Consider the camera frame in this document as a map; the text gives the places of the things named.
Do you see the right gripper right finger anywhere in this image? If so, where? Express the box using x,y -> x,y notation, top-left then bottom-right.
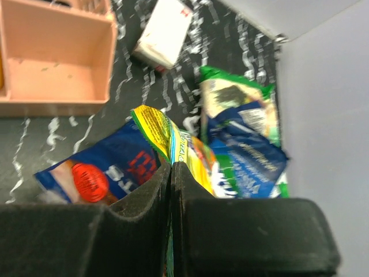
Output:
171,162 -> 341,276

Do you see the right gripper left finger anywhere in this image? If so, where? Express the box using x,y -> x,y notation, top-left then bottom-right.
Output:
1,163 -> 171,276

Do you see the dark blue vinegar chips bag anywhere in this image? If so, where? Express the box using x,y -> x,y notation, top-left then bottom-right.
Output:
204,101 -> 289,199

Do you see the yellow green snack pack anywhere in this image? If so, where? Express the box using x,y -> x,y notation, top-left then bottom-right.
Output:
130,105 -> 240,277

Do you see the blue biscuit pack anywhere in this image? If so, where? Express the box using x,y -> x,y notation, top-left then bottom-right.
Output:
35,120 -> 160,205

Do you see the green Chuba chips bag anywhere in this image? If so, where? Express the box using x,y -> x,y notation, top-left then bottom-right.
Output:
199,66 -> 281,147

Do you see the pink desk organizer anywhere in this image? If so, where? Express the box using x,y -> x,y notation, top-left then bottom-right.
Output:
1,1 -> 117,117

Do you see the white small box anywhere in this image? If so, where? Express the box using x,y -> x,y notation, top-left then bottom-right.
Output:
133,0 -> 193,73

